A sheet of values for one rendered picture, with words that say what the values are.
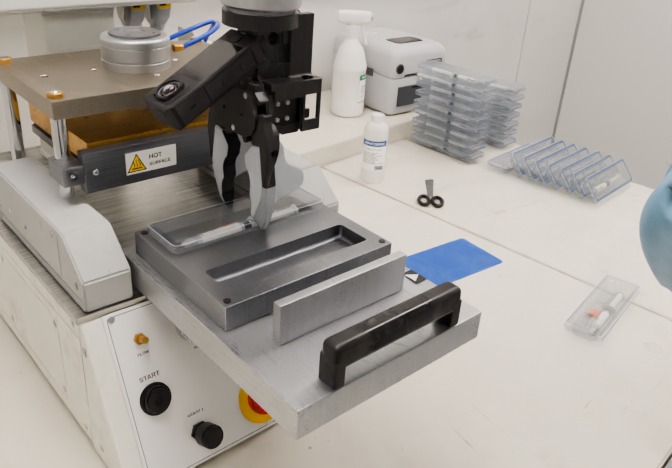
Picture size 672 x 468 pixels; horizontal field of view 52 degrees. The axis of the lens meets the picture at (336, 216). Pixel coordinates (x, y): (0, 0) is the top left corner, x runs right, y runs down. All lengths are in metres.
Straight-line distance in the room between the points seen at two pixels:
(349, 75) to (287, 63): 0.98
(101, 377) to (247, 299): 0.19
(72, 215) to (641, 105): 2.64
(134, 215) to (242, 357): 0.36
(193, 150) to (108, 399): 0.28
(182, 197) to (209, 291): 0.34
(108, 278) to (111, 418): 0.14
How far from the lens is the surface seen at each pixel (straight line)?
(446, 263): 1.17
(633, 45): 3.08
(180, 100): 0.61
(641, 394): 1.00
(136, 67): 0.82
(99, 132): 0.79
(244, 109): 0.65
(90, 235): 0.71
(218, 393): 0.78
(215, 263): 0.65
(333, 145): 1.51
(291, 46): 0.67
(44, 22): 0.98
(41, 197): 0.79
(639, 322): 1.14
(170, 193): 0.94
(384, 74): 1.70
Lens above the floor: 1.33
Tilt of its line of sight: 27 degrees down
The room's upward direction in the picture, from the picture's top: 4 degrees clockwise
